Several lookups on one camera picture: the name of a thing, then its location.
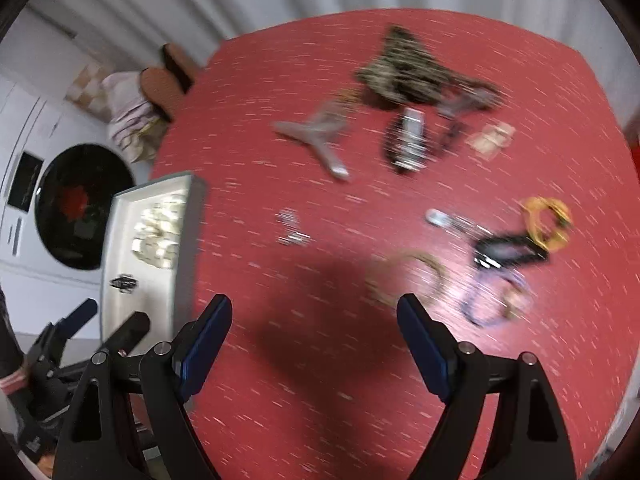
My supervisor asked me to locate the gold bunny hair clip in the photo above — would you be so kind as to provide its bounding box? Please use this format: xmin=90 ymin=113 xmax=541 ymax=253
xmin=467 ymin=122 xmax=516 ymax=158

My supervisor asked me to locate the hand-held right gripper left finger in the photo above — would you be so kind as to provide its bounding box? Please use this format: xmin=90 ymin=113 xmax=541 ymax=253
xmin=52 ymin=294 xmax=233 ymax=480

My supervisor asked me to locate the dark slipper orange sole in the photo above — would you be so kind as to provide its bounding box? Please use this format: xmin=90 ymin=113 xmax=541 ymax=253
xmin=140 ymin=67 xmax=183 ymax=121
xmin=160 ymin=44 xmax=206 ymax=93

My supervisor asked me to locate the leopard print scrunchie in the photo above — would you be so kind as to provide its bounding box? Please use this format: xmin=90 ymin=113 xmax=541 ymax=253
xmin=355 ymin=25 xmax=501 ymax=111

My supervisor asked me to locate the pale pink towel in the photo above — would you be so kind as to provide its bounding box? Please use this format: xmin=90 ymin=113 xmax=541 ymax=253
xmin=102 ymin=71 xmax=168 ymax=163

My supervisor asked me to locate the clear claw hair clip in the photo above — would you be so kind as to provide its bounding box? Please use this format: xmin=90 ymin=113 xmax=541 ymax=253
xmin=272 ymin=100 xmax=351 ymax=181

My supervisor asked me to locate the tan braided hair tie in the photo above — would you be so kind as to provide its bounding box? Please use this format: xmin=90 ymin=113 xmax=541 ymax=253
xmin=365 ymin=251 xmax=446 ymax=308

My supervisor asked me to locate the grey rectangular hair clip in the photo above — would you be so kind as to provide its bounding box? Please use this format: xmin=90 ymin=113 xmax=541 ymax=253
xmin=437 ymin=87 xmax=493 ymax=118

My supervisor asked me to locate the white washing machine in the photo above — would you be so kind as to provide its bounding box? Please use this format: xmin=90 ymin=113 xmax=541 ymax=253
xmin=0 ymin=77 xmax=138 ymax=333

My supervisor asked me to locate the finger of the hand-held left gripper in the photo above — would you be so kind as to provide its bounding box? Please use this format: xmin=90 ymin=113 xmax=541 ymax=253
xmin=37 ymin=298 xmax=99 ymax=356
xmin=102 ymin=311 xmax=152 ymax=356

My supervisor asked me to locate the white tray box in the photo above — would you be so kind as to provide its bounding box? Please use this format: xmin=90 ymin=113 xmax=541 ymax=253
xmin=99 ymin=171 xmax=207 ymax=346

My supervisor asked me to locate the black beaded hair clip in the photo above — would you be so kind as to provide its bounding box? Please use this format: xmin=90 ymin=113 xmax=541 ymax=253
xmin=382 ymin=107 xmax=431 ymax=173

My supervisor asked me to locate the checkered cloth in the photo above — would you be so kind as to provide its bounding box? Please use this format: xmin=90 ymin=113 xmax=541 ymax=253
xmin=65 ymin=62 xmax=108 ymax=111

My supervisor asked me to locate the purple hair tie with charm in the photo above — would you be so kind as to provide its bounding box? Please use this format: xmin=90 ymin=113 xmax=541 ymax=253
xmin=460 ymin=265 xmax=536 ymax=328

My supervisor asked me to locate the black scalloped snap clip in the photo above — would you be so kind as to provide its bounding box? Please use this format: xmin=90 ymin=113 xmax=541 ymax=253
xmin=472 ymin=230 xmax=551 ymax=268

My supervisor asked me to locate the yellow hair tie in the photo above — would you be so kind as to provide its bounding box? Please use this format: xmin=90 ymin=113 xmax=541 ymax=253
xmin=520 ymin=196 xmax=573 ymax=251

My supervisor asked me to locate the white polka dot scrunchie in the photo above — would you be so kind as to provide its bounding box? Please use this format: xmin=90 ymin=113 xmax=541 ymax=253
xmin=131 ymin=197 xmax=187 ymax=268

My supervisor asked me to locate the person's left forearm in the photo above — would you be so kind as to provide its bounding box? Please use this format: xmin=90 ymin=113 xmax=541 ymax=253
xmin=0 ymin=290 xmax=26 ymax=411

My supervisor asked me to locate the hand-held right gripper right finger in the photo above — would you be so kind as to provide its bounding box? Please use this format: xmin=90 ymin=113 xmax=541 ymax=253
xmin=396 ymin=294 xmax=578 ymax=480

